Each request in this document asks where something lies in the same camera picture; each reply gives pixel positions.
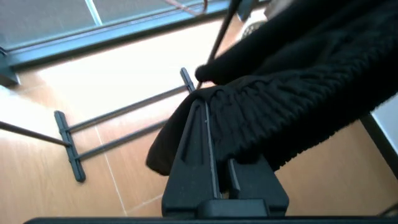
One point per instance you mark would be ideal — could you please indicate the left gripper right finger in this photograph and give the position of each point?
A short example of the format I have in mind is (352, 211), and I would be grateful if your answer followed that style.
(258, 186)

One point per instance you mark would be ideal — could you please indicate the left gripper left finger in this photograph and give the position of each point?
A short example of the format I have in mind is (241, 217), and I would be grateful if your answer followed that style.
(189, 174)

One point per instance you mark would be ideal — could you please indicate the black shorts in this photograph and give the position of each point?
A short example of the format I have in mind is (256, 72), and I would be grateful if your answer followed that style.
(280, 109)

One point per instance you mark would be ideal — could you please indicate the black clothes rack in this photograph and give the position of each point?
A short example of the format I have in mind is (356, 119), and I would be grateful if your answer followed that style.
(70, 146)

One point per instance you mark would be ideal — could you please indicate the pink clothes hanger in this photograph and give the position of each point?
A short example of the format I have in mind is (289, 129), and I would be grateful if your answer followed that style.
(206, 4)

